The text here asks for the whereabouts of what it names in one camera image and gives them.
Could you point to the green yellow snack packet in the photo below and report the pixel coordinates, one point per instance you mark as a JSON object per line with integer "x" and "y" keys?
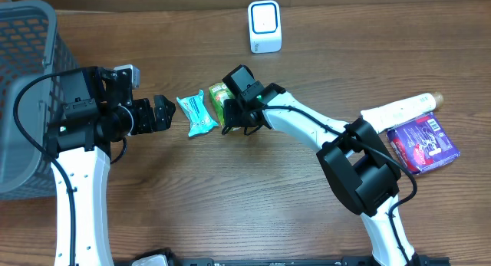
{"x": 219, "y": 92}

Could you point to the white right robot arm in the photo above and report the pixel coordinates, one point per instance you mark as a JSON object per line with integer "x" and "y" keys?
{"x": 359, "y": 169}

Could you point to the white base mount left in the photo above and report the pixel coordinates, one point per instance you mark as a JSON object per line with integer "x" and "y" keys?
{"x": 159, "y": 257}

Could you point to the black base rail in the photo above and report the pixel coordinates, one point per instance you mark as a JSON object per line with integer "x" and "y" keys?
{"x": 345, "y": 261}

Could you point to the white tube gold cap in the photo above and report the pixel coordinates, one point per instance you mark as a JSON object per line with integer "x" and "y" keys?
{"x": 398, "y": 112}

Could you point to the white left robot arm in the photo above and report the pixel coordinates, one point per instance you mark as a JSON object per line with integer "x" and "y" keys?
{"x": 98, "y": 109}

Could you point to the purple Carefree pad pack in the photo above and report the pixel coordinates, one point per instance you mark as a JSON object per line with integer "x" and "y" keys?
{"x": 422, "y": 144}

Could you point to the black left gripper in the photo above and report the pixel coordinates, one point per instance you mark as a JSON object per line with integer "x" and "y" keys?
{"x": 155, "y": 113}

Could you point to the mint green wipes pack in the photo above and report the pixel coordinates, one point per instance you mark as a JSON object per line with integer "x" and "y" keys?
{"x": 195, "y": 110}

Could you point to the white barcode scanner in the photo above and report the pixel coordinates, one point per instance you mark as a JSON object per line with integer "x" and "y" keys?
{"x": 265, "y": 28}

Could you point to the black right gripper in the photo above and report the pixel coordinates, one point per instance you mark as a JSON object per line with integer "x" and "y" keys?
{"x": 233, "y": 115}

